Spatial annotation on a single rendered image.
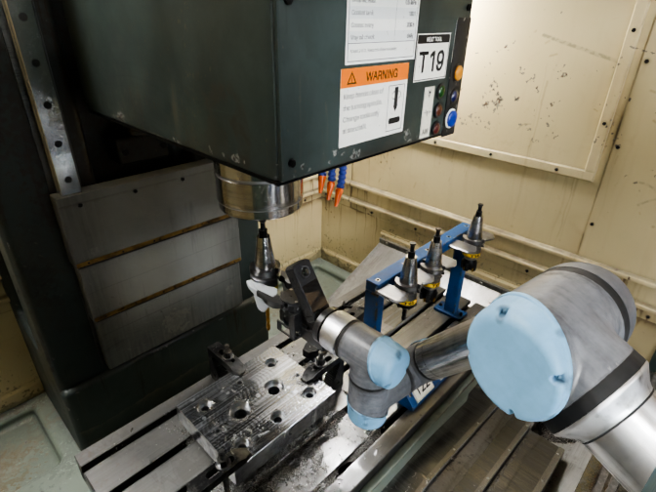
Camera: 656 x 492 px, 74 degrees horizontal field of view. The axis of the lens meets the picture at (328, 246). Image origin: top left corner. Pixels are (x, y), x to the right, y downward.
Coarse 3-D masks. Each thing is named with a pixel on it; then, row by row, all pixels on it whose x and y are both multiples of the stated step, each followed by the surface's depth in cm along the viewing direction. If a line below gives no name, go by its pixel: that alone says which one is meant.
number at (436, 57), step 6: (432, 48) 70; (438, 48) 71; (444, 48) 73; (432, 54) 71; (438, 54) 72; (444, 54) 73; (432, 60) 71; (438, 60) 72; (444, 60) 74; (432, 66) 72; (438, 66) 73; (432, 72) 72; (438, 72) 74
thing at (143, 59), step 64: (64, 0) 84; (128, 0) 67; (192, 0) 56; (256, 0) 48; (320, 0) 51; (448, 0) 69; (128, 64) 74; (192, 64) 61; (256, 64) 52; (320, 64) 54; (384, 64) 63; (448, 64) 75; (192, 128) 66; (256, 128) 56; (320, 128) 58
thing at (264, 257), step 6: (258, 234) 86; (258, 240) 85; (264, 240) 85; (270, 240) 86; (258, 246) 85; (264, 246) 85; (270, 246) 86; (258, 252) 86; (264, 252) 86; (270, 252) 86; (258, 258) 86; (264, 258) 86; (270, 258) 87; (258, 264) 87; (264, 264) 86; (270, 264) 87
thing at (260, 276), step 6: (252, 264) 89; (276, 264) 89; (252, 270) 87; (258, 270) 87; (264, 270) 87; (270, 270) 87; (276, 270) 88; (252, 276) 88; (258, 276) 87; (264, 276) 86; (270, 276) 88; (276, 276) 89; (258, 282) 87; (264, 282) 87; (270, 282) 88
